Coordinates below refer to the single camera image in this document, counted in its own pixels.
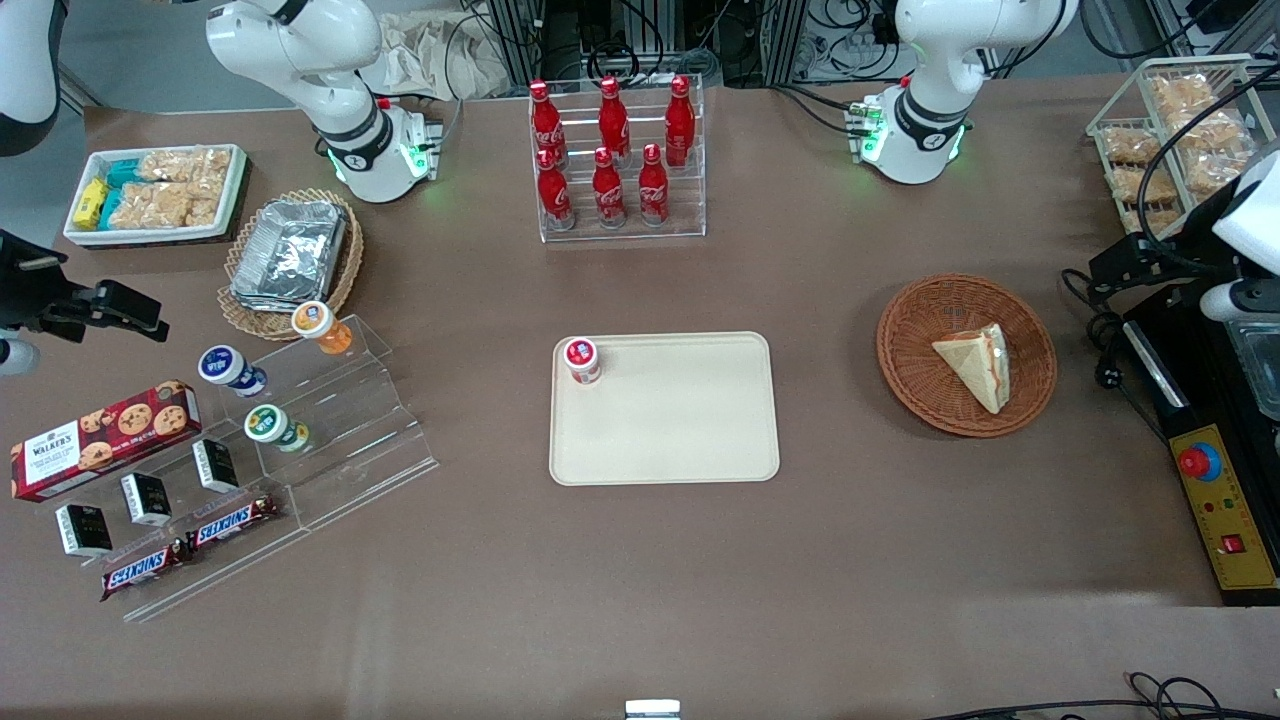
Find brown wicker basket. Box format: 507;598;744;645
876;274;1059;439

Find clear rice cracker bag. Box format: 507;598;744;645
114;182;223;230
138;147;234;188

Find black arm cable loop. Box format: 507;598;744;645
1138;60;1280;251

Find clear acrylic bottle rack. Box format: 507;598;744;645
528;74;707;244

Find red emergency stop button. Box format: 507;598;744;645
1177;440;1224;484

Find triangle sandwich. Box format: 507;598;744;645
932;322;1012;415

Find small black white box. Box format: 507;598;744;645
120;473;174;528
55;503;114;559
192;439;241;495

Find silver foil container stack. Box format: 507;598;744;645
229;199;349;312

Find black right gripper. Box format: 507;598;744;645
0;230;169;344

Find black power cable with plug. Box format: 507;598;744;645
1060;268;1173;443

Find yellow snack packet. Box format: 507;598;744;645
74;178;110;232

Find beige plastic tray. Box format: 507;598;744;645
549;332;781;487

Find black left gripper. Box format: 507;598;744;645
1088;182;1253;307

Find clear acrylic stepped stand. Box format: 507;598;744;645
120;314;441;624

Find orange-lid yogurt cup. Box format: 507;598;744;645
291;301;354;357

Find aluminium equipment frame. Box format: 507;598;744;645
484;0;809;89

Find red cola bottle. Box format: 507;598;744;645
597;76;632;167
536;148;577;232
637;143;671;228
528;80;567;169
591;147;629;230
664;75;697;169

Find red Walkers cookie box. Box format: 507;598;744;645
10;380;203;503

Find black yellow control box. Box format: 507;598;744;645
1120;288;1280;608

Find crumpled beige cloth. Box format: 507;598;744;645
378;10;513;101

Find thin black cable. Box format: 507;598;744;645
920;671;1280;720

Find light wicker basket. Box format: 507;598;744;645
217;188;366;343

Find blue-lid yogurt cup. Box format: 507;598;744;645
197;345;269;399

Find white wire rack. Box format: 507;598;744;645
1086;54;1280;237

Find red-lid yogurt cup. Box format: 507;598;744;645
563;338;603;387

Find Snickers chocolate bar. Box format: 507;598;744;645
99;540;194;603
185;494;282;554

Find clear plastic container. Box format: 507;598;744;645
1224;320;1280;422

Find white rectangular snack bin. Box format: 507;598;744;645
63;144;250;249

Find brown snack bag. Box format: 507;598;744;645
1174;108;1253;153
1184;153;1247;194
1147;75;1217;118
1099;127;1162;167
1110;167;1177;207

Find green-lid yogurt cup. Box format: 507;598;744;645
243;405;314;454

